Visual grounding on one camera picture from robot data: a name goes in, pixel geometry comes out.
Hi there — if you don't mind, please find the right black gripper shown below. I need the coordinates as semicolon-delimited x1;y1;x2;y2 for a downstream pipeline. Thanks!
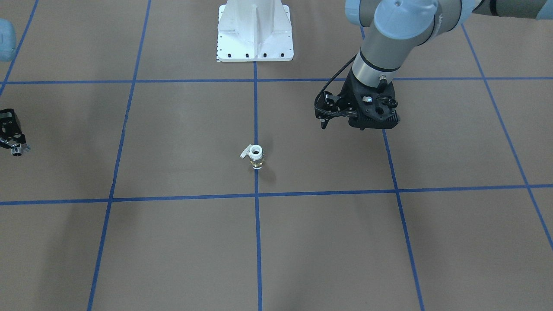
0;109;26;149

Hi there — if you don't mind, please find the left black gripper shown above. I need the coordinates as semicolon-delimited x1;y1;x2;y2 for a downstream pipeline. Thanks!
315;71;394;130

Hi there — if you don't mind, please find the white PPR pipe fitting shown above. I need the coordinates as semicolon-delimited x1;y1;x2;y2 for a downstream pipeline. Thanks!
240;144;264;171

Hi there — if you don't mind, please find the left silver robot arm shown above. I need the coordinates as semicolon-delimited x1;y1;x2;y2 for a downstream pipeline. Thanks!
314;0;552;130

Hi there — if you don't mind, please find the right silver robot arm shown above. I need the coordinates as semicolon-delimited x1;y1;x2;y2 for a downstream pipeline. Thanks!
0;18;29;157

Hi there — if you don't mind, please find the black camera cable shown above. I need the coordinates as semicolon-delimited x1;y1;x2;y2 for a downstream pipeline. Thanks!
315;54;359;117

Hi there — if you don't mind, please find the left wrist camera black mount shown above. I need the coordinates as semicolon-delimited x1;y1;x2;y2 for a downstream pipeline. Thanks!
348;88;400;130

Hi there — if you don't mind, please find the white pedestal column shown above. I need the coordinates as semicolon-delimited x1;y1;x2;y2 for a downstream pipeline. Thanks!
216;0;294;62

